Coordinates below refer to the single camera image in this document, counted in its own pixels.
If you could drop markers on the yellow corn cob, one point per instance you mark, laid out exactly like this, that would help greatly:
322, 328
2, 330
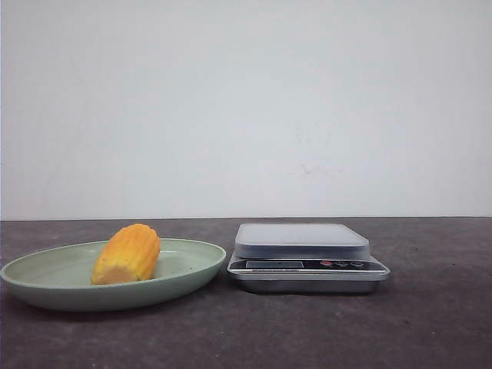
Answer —
130, 255

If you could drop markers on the silver digital kitchen scale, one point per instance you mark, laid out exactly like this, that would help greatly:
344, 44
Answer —
304, 258

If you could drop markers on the light green plate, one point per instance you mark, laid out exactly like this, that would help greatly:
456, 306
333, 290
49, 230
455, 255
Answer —
59, 279

